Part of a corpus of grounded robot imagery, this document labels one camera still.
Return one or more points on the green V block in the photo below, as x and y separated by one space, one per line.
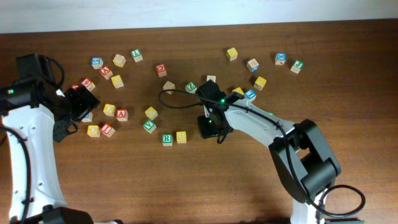
149 126

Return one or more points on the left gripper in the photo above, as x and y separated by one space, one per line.
86 101

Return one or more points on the plain wood block picture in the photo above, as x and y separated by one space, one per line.
211 77

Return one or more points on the red G block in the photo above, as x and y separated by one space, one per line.
161 70

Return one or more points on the yellow E block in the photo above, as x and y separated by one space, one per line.
239 90

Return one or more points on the blue L block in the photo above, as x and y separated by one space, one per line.
250 95

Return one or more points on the green L block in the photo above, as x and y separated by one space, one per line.
137 55

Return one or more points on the blue H block lower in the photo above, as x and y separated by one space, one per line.
88 117

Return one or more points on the yellow C block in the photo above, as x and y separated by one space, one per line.
93 131

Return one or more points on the yellow block upper left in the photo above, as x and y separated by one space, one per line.
117 81

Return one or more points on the yellow S block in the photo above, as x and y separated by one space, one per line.
181 137

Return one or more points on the red a block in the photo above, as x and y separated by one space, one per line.
106 72
122 115

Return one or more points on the plain wood block centre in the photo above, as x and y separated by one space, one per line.
169 87

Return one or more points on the plain wood yellow-sided block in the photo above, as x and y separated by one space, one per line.
119 60

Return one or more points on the blue X block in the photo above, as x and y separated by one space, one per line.
280 58

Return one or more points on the green Z block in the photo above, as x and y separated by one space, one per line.
191 87

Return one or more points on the wood block blue D side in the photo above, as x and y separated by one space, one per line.
252 65

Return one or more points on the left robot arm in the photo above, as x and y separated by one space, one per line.
36 113

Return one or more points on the red I block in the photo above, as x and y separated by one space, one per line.
107 130

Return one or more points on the red 9 block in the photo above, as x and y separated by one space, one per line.
88 84

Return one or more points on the blue S block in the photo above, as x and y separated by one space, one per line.
97 62

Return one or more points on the yellow O block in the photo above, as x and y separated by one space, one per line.
109 110

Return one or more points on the red A block upper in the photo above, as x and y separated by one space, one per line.
106 72

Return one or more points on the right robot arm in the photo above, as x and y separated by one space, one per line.
305 163

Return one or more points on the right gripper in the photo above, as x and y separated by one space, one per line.
206 131

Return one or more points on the green R block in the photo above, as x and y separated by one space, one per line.
167 140

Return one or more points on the yellow block top right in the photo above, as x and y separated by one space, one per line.
232 54

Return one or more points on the green J block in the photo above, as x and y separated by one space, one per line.
297 66

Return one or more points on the red A block lower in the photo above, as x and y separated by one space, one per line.
122 115

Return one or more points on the yellow Q block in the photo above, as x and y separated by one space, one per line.
151 113

